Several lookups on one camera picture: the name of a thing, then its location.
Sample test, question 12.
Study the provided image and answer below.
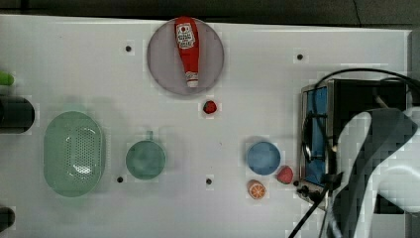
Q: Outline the green lime toy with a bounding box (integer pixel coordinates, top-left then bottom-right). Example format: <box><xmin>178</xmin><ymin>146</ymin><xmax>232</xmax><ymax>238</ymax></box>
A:
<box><xmin>0</xmin><ymin>71</ymin><xmax>15</xmax><ymax>86</ymax></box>

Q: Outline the dark round object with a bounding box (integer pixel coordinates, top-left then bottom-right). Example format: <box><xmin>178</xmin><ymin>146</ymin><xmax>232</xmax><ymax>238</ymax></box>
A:
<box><xmin>0</xmin><ymin>207</ymin><xmax>16</xmax><ymax>232</ymax></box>

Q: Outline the black frying pan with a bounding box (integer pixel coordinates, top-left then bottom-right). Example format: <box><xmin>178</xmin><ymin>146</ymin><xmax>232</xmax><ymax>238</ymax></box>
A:
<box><xmin>0</xmin><ymin>95</ymin><xmax>36</xmax><ymax>134</ymax></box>

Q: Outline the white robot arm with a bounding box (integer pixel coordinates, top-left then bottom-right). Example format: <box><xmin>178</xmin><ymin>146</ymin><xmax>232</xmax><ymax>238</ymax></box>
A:
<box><xmin>321</xmin><ymin>107</ymin><xmax>419</xmax><ymax>238</ymax></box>

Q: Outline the large red strawberry toy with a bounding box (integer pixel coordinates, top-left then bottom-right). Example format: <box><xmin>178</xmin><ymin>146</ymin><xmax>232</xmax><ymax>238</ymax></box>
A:
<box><xmin>276</xmin><ymin>166</ymin><xmax>293</xmax><ymax>184</ymax></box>

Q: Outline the green oval colander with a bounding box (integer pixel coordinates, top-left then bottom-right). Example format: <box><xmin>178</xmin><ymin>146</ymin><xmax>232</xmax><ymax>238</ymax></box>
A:
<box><xmin>43</xmin><ymin>111</ymin><xmax>105</xmax><ymax>197</ymax></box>

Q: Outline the blue bowl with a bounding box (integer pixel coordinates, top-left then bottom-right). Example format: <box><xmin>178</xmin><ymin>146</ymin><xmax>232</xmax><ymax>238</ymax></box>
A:
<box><xmin>246</xmin><ymin>141</ymin><xmax>281</xmax><ymax>176</ymax></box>

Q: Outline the small red strawberry toy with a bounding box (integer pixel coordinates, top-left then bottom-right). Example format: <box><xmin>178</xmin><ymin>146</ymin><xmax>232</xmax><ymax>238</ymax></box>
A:
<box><xmin>203</xmin><ymin>100</ymin><xmax>217</xmax><ymax>114</ymax></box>

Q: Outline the red ketchup bottle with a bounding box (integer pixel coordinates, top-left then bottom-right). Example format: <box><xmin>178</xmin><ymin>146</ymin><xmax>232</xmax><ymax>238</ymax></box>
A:
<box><xmin>174</xmin><ymin>17</ymin><xmax>200</xmax><ymax>88</ymax></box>

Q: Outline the orange slice toy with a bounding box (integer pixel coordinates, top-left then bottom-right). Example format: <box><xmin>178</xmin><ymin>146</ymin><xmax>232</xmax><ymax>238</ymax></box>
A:
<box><xmin>248</xmin><ymin>179</ymin><xmax>266</xmax><ymax>199</ymax></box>

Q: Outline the black toaster oven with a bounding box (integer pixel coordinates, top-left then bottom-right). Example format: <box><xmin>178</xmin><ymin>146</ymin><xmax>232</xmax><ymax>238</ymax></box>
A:
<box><xmin>294</xmin><ymin>78</ymin><xmax>406</xmax><ymax>203</ymax></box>

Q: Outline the green measuring cup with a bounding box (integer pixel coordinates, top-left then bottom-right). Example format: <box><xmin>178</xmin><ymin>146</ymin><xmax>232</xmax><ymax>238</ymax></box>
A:
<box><xmin>126</xmin><ymin>131</ymin><xmax>166</xmax><ymax>180</ymax></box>

